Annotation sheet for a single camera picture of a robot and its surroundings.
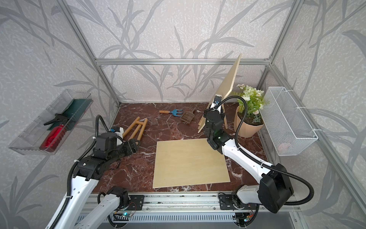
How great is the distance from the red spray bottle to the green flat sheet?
0.01m

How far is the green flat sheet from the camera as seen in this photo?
25.6 inches

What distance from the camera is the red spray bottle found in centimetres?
56
